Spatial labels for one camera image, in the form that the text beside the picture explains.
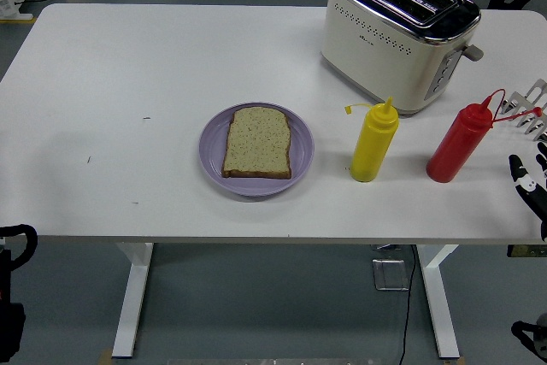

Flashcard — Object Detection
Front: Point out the red squeeze bottle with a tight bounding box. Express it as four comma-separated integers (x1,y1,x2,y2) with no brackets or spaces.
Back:
426,88,544,184

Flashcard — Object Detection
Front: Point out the table control box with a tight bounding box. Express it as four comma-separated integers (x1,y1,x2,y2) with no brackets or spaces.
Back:
507,244,547,258

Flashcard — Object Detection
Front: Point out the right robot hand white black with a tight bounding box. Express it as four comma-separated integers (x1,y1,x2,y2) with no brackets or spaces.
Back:
508,141,547,243

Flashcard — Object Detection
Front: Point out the yellow squeeze bottle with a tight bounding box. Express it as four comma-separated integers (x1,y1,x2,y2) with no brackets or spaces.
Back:
344,96,400,183

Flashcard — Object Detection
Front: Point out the purple plate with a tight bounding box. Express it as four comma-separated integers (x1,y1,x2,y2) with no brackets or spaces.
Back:
197,102,315,198

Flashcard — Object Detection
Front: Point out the black floor cable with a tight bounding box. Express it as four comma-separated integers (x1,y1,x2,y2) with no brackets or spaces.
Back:
397,244,418,365

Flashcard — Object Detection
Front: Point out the cream and chrome toaster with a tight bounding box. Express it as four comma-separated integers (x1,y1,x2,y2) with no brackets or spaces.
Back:
320,0,485,117

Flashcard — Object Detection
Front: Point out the metal toast rack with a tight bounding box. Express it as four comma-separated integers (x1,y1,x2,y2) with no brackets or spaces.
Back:
499,78,547,142

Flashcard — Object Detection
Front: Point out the slice of bread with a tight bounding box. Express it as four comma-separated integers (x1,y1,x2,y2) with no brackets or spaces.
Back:
221,106,293,180

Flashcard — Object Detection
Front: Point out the metal floor plate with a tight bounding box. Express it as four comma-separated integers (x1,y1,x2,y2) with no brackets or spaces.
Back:
371,257,410,291

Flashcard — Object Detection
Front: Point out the white table leg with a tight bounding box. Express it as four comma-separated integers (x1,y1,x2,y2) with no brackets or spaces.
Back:
416,244,461,359
111,242,155,358

